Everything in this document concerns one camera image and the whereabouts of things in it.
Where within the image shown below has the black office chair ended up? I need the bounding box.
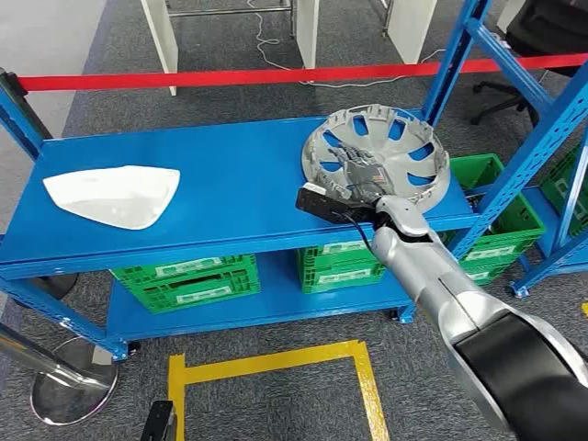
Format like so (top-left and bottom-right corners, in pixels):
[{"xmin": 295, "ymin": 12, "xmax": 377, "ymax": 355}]
[{"xmin": 470, "ymin": 0, "xmax": 588, "ymax": 126}]

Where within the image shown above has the white plastic car part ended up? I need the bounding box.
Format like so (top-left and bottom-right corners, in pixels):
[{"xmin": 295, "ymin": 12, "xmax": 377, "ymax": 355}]
[{"xmin": 42, "ymin": 164, "xmax": 182, "ymax": 232}]

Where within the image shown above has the red barrier belt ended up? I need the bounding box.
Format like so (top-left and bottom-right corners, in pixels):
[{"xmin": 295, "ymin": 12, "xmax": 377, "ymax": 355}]
[{"xmin": 17, "ymin": 53, "xmax": 588, "ymax": 93}]

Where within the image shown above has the yellow floor tape square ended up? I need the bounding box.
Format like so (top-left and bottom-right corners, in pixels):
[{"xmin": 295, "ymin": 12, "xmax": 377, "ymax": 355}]
[{"xmin": 166, "ymin": 339, "xmax": 391, "ymax": 441}]

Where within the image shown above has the chrome stanchion post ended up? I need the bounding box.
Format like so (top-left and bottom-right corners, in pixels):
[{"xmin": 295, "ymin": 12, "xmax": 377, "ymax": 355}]
[{"xmin": 0, "ymin": 321, "xmax": 119, "ymax": 426}]

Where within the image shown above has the white floor cable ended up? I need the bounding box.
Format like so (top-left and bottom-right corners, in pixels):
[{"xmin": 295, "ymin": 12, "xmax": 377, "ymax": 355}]
[{"xmin": 248, "ymin": 0, "xmax": 447, "ymax": 88}]

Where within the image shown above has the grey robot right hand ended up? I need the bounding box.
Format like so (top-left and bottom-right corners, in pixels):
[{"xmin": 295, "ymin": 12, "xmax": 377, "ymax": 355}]
[{"xmin": 328, "ymin": 143, "xmax": 396, "ymax": 205}]

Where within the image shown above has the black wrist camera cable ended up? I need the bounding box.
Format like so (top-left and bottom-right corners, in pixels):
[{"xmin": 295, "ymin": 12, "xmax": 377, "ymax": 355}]
[{"xmin": 340, "ymin": 211, "xmax": 382, "ymax": 263}]

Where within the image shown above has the blue metal shelf rack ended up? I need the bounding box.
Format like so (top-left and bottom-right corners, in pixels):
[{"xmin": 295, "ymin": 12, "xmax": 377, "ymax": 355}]
[
  {"xmin": 0, "ymin": 0, "xmax": 588, "ymax": 361},
  {"xmin": 509, "ymin": 124, "xmax": 588, "ymax": 300}
]

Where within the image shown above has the silver plastic wheel cover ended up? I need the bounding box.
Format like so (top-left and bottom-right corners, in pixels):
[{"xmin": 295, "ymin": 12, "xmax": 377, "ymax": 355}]
[{"xmin": 300, "ymin": 103, "xmax": 452, "ymax": 215}]

